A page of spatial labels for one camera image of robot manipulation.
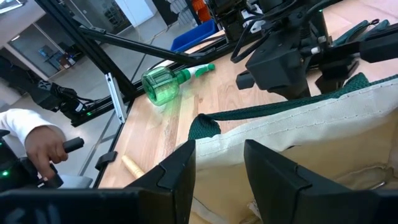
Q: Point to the black table edge clip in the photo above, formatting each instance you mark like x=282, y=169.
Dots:
x=105, y=159

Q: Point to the person's hand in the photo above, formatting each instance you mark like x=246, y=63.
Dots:
x=42, y=146

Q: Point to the orange storage crate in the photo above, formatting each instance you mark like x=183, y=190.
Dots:
x=200, y=9

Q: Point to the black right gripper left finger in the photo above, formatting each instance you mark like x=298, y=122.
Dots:
x=174, y=186

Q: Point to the white metal bracket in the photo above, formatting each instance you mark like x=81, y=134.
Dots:
x=115, y=98

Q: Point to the green plastic spray bottle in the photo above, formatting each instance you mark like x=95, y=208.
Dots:
x=161, y=85

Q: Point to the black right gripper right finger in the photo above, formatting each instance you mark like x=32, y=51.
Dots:
x=280, y=193

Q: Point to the black pruning shears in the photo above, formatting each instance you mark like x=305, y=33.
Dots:
x=351, y=32

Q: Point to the blue plastic bin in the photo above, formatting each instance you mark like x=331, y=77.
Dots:
x=196, y=35

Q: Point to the beige green canvas gardening bag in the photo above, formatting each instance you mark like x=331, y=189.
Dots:
x=311, y=124

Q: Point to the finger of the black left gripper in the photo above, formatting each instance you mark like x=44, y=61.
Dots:
x=342, y=76
x=382, y=43

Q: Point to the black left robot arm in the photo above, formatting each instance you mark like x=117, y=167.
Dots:
x=280, y=9

